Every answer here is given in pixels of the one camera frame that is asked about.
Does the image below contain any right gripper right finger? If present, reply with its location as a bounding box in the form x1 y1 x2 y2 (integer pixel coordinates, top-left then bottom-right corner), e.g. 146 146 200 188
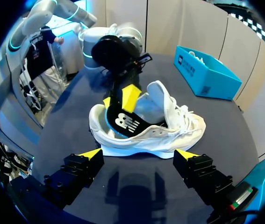
172 149 235 206

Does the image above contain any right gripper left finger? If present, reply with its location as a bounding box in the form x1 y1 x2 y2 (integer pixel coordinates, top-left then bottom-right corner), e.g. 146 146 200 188
43 147 105 210

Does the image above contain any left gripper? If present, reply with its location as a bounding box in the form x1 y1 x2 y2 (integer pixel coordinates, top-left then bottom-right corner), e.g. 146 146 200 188
91 34 154 114

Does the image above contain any blue and black insole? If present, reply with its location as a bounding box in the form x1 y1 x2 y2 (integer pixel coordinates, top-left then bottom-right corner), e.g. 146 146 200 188
104 102 168 140

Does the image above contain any person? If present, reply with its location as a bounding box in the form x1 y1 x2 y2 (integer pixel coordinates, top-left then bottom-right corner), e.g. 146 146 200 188
25 25 65 105

